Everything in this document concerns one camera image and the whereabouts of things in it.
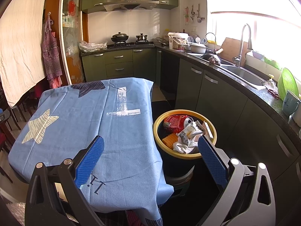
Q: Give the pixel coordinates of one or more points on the green plastic colander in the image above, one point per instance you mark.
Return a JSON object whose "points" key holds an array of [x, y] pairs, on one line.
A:
{"points": [[286, 82]]}

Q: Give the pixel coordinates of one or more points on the white tissue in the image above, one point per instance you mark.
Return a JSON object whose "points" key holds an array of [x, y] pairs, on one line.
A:
{"points": [[186, 149]]}

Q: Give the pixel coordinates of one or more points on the black wok with lid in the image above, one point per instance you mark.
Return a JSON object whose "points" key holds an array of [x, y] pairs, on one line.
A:
{"points": [[119, 37]]}

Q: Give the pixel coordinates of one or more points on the steel kitchen sink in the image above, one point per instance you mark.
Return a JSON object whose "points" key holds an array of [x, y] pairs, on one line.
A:
{"points": [[241, 73]]}

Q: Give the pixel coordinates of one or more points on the orange foam fruit net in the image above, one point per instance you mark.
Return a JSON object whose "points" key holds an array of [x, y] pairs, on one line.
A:
{"points": [[170, 140]]}

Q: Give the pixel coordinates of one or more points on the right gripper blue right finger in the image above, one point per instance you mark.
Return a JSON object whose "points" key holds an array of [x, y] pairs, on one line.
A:
{"points": [[215, 165]]}

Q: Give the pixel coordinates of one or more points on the wooden cutting board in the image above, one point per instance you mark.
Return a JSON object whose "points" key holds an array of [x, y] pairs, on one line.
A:
{"points": [[230, 48]]}

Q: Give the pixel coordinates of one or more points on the white plastic bucket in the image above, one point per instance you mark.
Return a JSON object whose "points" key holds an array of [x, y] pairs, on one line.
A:
{"points": [[178, 41]]}

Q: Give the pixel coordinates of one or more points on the blue star tablecloth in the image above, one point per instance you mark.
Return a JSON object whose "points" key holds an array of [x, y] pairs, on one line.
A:
{"points": [[129, 173]]}

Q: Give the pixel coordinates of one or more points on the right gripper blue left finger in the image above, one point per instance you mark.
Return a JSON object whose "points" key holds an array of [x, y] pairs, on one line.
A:
{"points": [[88, 160]]}

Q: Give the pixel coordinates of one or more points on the white snack wrapper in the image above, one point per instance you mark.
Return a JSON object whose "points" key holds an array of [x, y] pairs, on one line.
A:
{"points": [[188, 133]]}

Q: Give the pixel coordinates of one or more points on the white pot with lid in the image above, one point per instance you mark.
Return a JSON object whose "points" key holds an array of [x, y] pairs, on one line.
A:
{"points": [[197, 48]]}

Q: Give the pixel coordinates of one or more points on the tall steel kitchen faucet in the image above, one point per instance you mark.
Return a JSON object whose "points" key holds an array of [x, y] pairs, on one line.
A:
{"points": [[238, 59]]}

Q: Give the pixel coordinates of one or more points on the clear plastic bag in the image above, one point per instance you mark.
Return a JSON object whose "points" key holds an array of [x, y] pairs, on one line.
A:
{"points": [[91, 47]]}

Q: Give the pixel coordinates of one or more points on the glass sliding door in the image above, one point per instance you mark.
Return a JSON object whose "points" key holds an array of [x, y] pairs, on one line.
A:
{"points": [[71, 33]]}

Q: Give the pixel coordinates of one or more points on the small black pot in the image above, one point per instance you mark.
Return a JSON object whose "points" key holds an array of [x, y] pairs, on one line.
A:
{"points": [[141, 38]]}

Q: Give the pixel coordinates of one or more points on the small beige paper box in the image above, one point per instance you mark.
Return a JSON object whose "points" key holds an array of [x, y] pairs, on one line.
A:
{"points": [[208, 131]]}

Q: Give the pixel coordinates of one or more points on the purple checked apron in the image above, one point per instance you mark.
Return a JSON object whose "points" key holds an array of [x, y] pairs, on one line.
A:
{"points": [[51, 57]]}

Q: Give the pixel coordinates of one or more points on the yellow rimmed trash bin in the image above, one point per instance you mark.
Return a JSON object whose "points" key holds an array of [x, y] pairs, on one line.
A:
{"points": [[177, 164]]}

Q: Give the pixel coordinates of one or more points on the red cola can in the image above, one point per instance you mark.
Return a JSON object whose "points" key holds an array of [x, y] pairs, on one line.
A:
{"points": [[176, 123]]}

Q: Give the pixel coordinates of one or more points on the white hanging cloth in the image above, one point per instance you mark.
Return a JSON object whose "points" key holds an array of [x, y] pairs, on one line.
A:
{"points": [[21, 57]]}

